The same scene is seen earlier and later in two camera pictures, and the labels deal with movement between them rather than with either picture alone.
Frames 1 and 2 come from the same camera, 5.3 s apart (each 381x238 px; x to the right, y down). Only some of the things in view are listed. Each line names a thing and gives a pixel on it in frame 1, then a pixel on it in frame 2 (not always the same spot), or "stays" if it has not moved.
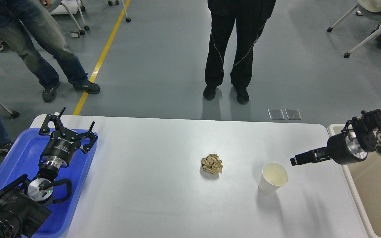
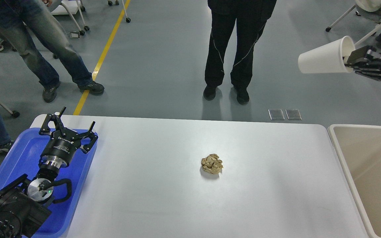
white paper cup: x=273 y=176 -> x=331 y=58
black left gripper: x=59 y=151 stays
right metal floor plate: x=293 y=114 stays
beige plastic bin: x=375 y=183 stays
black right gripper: x=344 y=148 -> x=377 y=72
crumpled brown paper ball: x=211 y=164 stays
